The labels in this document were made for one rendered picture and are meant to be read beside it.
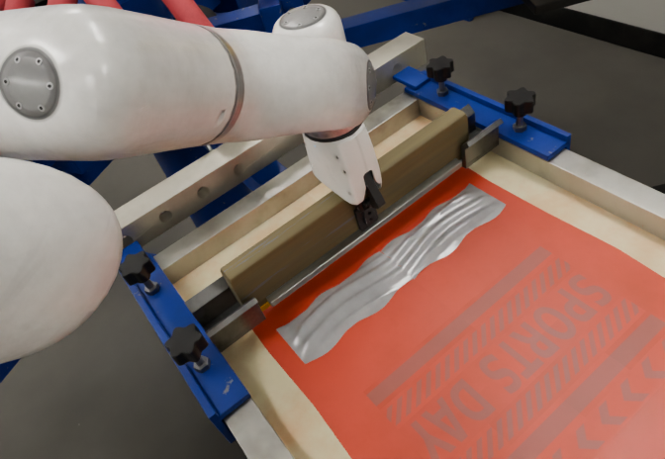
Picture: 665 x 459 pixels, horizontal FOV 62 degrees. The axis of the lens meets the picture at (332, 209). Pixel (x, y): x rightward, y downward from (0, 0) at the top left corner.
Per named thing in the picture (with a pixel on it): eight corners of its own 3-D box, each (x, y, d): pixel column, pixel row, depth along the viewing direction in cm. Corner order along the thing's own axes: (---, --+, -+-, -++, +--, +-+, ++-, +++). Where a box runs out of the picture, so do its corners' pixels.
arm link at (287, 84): (140, 147, 41) (269, 130, 60) (301, 147, 36) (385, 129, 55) (128, 27, 39) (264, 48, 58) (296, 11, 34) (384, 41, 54)
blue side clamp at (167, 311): (265, 415, 66) (246, 389, 61) (231, 444, 65) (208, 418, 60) (168, 278, 86) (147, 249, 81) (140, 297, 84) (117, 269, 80)
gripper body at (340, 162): (281, 113, 67) (306, 179, 75) (331, 146, 61) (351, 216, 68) (330, 83, 70) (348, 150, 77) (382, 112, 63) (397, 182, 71)
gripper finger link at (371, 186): (343, 151, 67) (336, 168, 72) (384, 201, 66) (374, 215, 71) (351, 146, 67) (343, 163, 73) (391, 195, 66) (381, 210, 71)
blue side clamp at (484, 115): (568, 170, 83) (572, 133, 78) (546, 188, 81) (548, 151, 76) (427, 102, 103) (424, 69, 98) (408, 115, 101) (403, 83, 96)
